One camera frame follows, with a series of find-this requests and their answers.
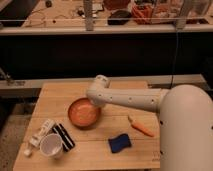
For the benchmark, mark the metal frame post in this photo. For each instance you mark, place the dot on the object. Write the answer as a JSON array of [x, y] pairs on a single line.
[[182, 18], [87, 4]]

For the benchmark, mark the orange toy carrot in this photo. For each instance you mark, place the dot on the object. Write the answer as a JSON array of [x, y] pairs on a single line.
[[138, 126]]

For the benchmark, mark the white tube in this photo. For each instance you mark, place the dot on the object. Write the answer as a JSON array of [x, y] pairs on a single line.
[[37, 137]]

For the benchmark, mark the metal clamp on rail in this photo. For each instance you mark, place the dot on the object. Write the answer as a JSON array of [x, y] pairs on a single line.
[[9, 80]]

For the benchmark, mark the orange ceramic bowl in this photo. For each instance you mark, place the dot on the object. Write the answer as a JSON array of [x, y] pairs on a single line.
[[82, 113]]

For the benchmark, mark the white plastic cup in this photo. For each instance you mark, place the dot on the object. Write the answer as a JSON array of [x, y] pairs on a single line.
[[51, 146]]

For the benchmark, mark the right metal frame post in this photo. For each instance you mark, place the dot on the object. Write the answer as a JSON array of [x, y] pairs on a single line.
[[182, 18]]

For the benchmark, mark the blue sponge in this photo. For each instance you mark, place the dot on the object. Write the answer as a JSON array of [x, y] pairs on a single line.
[[120, 142]]

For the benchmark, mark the orange box on bench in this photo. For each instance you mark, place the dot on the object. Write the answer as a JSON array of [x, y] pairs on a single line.
[[142, 15]]

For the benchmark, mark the black white striped cloth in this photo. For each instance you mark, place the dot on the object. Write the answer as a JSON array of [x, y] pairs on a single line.
[[67, 141]]

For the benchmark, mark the black object on bench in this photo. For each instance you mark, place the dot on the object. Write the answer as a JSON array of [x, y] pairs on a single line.
[[119, 17]]

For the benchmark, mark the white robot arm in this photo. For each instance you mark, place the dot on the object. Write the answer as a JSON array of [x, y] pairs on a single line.
[[185, 114]]

